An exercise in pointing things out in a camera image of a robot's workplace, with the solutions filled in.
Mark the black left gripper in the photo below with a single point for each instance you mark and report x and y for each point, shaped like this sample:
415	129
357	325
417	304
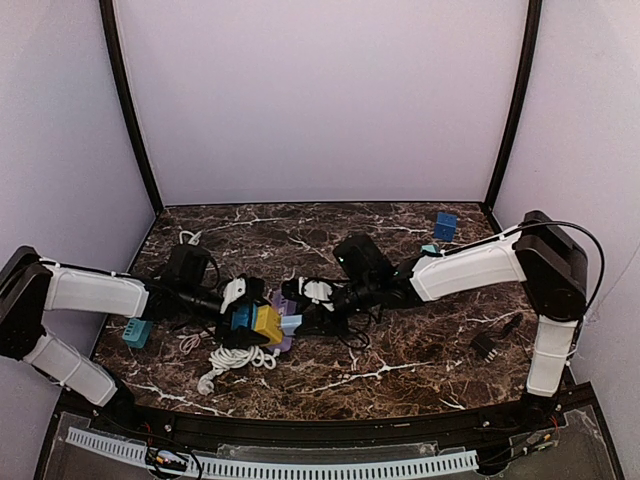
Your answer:
244	304

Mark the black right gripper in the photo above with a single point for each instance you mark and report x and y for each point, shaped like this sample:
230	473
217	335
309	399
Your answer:
308	307

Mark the light blue charger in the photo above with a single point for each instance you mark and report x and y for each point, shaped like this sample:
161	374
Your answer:
290	323

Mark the blue adapter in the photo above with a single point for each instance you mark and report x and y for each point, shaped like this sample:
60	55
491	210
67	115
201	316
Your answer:
244	317

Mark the yellow cube socket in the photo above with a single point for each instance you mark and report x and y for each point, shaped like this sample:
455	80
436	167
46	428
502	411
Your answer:
268	324

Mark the purple power strip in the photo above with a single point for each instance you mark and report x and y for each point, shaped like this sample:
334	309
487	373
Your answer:
279	309

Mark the teal power strip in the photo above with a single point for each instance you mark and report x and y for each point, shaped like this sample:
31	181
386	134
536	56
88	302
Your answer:
136	333

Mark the dark blue cube socket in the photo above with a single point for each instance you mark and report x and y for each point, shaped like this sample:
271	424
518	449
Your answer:
445	226

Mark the black plug adapter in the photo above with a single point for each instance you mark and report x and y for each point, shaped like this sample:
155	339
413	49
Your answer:
484	346

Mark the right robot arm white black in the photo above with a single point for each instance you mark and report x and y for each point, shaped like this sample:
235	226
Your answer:
538	253

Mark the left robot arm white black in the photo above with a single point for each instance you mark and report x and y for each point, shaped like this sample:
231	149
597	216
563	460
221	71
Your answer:
32	285

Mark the black front aluminium rail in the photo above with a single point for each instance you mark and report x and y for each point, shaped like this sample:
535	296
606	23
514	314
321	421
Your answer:
477	428

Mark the white slotted cable duct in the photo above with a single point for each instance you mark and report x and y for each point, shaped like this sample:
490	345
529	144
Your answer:
244	462

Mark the left black frame post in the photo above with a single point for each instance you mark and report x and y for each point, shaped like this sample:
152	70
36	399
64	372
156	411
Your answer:
126	102

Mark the black frame post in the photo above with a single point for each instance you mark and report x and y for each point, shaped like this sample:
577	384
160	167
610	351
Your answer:
126	102
521	83

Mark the right black frame post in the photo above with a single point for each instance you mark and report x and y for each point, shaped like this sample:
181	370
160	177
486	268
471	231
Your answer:
521	83

